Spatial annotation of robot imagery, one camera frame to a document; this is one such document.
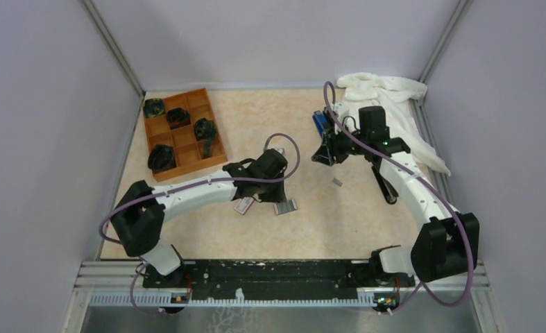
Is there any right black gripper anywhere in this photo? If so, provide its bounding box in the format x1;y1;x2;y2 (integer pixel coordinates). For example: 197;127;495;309
312;122;369;167

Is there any blue stapler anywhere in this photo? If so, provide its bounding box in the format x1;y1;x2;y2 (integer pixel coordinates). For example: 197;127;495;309
312;110;332;137

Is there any orange wooden divided tray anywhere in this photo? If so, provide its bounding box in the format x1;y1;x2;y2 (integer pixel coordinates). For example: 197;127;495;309
143;88;228;181

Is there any black stapler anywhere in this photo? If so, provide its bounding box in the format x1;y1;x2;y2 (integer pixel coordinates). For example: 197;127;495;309
372;166;398;205

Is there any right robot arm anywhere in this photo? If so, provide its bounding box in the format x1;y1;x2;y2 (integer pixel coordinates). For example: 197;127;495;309
312;103;479;286

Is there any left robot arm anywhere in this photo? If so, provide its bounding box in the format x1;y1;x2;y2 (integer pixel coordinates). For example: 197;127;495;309
109;148;288;287

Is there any red white staple box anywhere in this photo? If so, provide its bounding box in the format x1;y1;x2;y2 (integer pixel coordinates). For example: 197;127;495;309
234;197;255;215

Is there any white towel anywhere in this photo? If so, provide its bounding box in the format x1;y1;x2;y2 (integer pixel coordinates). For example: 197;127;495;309
336;72;451;176

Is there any dark rolled tie back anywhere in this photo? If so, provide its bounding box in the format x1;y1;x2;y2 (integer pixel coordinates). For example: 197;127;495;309
194;118;218;141

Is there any dark rolled tie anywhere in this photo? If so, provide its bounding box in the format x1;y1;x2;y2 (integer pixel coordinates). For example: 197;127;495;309
194;118;218;141
166;108;191;130
142;98;166;119
147;144;177;173

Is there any dark rolled tie front right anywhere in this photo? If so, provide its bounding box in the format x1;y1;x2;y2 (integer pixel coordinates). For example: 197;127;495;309
147;144;177;173

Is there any dark rolled tie middle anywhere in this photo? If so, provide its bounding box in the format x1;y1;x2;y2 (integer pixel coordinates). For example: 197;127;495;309
166;108;191;130

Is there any dark rolled tie front left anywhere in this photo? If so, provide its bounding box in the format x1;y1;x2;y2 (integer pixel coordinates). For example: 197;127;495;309
142;98;166;119

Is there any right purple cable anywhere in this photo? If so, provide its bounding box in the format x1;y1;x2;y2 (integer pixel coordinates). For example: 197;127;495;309
323;81;477;316

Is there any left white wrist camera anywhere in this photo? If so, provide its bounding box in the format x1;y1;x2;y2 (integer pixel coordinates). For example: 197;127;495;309
274;147;286;156

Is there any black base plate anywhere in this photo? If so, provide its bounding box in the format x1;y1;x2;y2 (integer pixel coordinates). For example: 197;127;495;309
142;259;416;300

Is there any aluminium frame rail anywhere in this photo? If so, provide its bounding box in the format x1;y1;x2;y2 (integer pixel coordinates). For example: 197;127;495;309
62;259;507;332

